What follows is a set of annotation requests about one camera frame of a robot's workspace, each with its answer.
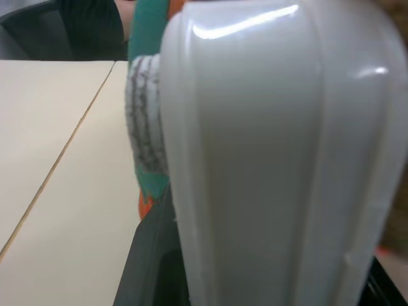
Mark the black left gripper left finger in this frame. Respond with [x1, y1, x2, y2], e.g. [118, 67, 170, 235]
[113, 187, 193, 306]

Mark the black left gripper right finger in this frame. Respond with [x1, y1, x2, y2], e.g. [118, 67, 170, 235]
[359, 249, 408, 306]

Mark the person in black top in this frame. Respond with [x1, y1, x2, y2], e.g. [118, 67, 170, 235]
[59, 0, 137, 61]

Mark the dark grey chair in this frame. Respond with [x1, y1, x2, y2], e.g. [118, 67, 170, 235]
[0, 0, 73, 61]

